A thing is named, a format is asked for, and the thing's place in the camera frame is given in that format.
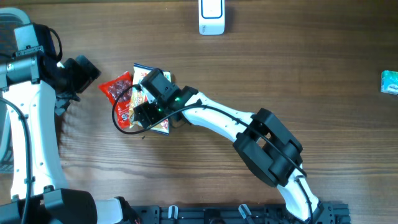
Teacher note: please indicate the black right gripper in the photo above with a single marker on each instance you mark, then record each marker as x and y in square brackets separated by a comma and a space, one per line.
[145, 110]

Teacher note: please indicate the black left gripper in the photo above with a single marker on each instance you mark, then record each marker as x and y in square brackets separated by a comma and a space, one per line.
[86, 76]

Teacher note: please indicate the yellow wet wipes pack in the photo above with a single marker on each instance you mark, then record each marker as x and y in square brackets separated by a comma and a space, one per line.
[139, 97]

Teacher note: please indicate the green tissue pack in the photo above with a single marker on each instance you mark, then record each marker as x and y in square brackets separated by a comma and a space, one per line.
[389, 82]

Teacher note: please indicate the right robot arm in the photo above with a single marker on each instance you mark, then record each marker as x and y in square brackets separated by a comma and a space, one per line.
[266, 146]

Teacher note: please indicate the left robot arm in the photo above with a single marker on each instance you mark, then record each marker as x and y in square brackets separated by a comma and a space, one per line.
[35, 90]

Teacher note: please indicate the white barcode scanner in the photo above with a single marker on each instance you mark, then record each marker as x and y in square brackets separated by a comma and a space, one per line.
[211, 17]

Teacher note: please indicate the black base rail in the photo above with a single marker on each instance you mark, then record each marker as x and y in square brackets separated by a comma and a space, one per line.
[333, 213]

